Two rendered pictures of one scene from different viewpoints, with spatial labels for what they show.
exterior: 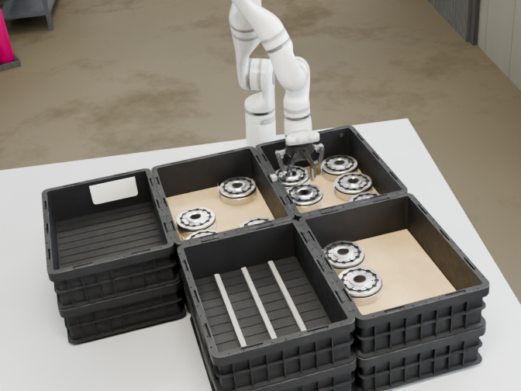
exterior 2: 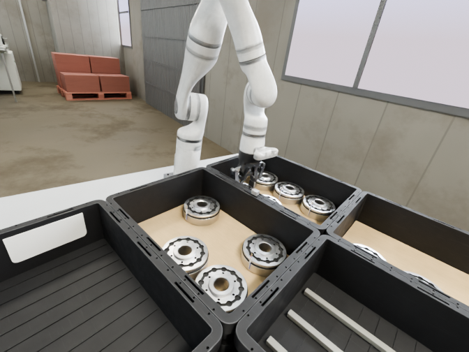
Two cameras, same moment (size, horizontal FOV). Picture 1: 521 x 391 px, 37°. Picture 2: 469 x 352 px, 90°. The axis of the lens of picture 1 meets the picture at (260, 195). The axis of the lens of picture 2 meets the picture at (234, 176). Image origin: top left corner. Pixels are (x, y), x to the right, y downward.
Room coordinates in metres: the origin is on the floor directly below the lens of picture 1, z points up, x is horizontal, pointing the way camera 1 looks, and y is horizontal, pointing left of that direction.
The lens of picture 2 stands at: (1.35, 0.34, 1.25)
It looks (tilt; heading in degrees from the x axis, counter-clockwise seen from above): 27 degrees down; 322
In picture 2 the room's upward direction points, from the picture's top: 7 degrees clockwise
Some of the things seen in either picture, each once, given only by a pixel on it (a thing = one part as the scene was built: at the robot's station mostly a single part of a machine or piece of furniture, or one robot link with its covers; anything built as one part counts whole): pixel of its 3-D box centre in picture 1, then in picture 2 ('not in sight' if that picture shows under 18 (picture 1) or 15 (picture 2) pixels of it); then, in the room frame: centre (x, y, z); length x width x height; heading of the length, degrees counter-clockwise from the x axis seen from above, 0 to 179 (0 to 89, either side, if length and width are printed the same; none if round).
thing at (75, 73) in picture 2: not in sight; (93, 77); (7.94, -0.40, 0.42); 1.41 x 1.00 x 0.84; 93
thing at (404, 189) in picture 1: (326, 170); (281, 180); (1.78, -0.18, 0.92); 0.40 x 0.30 x 0.02; 13
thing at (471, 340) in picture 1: (387, 306); not in sight; (1.39, -0.27, 0.76); 0.40 x 0.30 x 0.12; 13
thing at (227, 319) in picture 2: (219, 194); (210, 218); (1.71, 0.11, 0.92); 0.40 x 0.30 x 0.02; 13
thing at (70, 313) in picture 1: (115, 268); not in sight; (1.65, 0.40, 0.76); 0.40 x 0.30 x 0.12; 13
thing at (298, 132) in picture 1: (298, 124); (257, 142); (1.85, -0.12, 1.02); 0.11 x 0.09 x 0.06; 6
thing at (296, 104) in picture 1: (295, 87); (256, 107); (1.88, -0.12, 1.12); 0.09 x 0.07 x 0.15; 164
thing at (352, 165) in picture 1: (339, 164); (264, 177); (1.90, -0.23, 0.86); 0.10 x 0.10 x 0.01
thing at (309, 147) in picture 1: (298, 144); (249, 161); (1.87, -0.12, 0.95); 0.08 x 0.08 x 0.09
